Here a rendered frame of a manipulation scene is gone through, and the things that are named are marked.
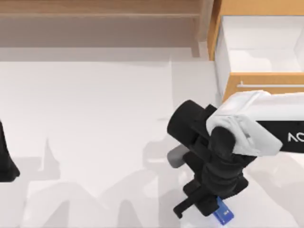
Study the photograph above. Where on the blue stapler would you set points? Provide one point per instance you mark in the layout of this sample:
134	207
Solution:
223	213

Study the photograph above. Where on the pale grey rounded box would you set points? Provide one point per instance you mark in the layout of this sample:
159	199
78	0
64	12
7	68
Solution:
175	156

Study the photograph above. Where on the pale wooden drawer front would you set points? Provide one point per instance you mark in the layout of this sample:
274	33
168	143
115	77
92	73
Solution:
266	78

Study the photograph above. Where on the white pulled-out drawer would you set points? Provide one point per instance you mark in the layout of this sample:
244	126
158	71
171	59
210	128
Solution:
261	45

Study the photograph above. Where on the wooden cupboard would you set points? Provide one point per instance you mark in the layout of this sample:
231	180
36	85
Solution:
259	7

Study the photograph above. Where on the open wooden shelf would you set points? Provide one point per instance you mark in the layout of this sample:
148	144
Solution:
99	26

